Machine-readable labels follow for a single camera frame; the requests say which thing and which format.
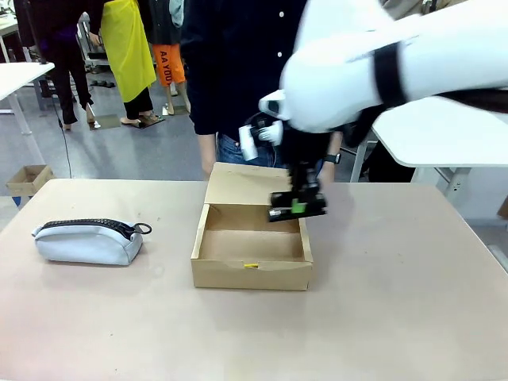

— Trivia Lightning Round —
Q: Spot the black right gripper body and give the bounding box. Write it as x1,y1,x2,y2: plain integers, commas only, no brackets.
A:
282,126,333,175

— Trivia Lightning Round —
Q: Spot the black stapler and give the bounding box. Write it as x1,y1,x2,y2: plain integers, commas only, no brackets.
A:
266,189,330,224

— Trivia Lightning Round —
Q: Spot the person's right forearm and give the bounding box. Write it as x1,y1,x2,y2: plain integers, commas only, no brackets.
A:
197,133,218,164

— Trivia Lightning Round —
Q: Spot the person's left forearm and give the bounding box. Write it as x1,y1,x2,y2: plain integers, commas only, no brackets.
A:
327,130,344,156

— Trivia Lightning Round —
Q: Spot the brown open cardboard box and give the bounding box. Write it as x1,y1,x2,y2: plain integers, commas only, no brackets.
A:
190,161,314,291

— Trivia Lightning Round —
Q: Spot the small cardboard box on floor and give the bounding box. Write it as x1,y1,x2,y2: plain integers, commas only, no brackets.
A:
5,164,56,198

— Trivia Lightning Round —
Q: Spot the person's left hand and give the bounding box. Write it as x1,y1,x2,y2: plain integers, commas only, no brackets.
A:
317,162,337,184

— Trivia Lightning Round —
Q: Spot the person in dark shirt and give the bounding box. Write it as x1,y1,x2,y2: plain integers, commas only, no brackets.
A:
180,0,314,170

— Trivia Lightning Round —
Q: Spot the large white table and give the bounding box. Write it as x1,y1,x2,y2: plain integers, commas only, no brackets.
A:
371,94,508,199

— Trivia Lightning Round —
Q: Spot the person in yellow apron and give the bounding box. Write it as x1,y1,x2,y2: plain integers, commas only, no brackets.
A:
100,0,158,126

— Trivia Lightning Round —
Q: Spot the grey zipper pencil case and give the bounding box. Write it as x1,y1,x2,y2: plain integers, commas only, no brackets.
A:
31,218,153,267

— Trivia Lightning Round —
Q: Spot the grey metal cart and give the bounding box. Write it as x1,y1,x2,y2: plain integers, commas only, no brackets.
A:
77,10,109,75

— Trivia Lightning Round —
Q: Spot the person in dark clothes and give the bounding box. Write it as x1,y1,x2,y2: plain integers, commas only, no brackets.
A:
23,0,105,131

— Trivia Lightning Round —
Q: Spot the white table with metal leg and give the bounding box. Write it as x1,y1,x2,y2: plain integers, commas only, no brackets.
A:
0,62,56,168

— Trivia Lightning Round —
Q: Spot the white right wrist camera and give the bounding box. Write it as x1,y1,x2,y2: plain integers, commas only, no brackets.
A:
238,124,260,162

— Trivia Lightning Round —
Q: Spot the black arm strap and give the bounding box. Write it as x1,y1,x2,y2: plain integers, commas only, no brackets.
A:
371,42,410,107

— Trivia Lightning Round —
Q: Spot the thin black hanging cable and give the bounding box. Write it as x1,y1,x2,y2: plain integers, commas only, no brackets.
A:
50,94,75,179

